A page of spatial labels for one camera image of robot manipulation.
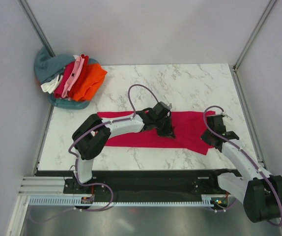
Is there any magenta t shirt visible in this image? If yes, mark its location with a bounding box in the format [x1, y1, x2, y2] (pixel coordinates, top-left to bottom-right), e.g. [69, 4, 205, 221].
[106, 111, 212, 155]

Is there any grey blue t shirt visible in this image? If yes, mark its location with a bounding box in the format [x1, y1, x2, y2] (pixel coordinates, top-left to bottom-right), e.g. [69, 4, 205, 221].
[34, 47, 75, 84]

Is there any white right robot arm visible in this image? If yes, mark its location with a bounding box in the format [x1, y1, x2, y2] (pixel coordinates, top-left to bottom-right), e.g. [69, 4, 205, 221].
[201, 114, 282, 227]

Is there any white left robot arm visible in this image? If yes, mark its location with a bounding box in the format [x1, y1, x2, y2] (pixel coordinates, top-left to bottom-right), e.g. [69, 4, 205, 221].
[68, 102, 176, 193]

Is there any orange t shirt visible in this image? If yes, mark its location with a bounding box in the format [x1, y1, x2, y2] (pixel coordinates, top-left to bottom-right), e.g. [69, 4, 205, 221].
[69, 63, 107, 101]

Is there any pink t shirt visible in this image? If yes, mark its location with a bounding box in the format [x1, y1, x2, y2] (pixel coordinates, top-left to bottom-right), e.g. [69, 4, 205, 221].
[61, 56, 85, 98]

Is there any teal t shirt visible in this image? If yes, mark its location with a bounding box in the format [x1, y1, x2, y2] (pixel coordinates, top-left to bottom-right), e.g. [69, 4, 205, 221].
[48, 58, 99, 110]

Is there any crimson t shirt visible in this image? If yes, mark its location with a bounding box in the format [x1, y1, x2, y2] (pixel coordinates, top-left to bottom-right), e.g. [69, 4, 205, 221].
[54, 55, 89, 98]

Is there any white t shirt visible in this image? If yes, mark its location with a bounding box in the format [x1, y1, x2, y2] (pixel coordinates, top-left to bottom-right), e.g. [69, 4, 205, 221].
[41, 74, 63, 94]

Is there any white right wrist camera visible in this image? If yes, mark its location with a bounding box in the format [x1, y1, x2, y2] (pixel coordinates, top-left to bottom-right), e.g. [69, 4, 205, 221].
[221, 111, 233, 120]

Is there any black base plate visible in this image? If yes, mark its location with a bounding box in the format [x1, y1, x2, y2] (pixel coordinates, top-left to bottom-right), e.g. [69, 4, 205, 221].
[36, 169, 240, 201]

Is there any aluminium frame rail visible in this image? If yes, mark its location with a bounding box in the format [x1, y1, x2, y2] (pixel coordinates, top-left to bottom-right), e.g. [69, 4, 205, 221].
[18, 176, 282, 196]

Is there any white cable duct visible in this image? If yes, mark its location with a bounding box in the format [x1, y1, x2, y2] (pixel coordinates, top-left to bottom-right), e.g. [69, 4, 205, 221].
[28, 195, 216, 207]

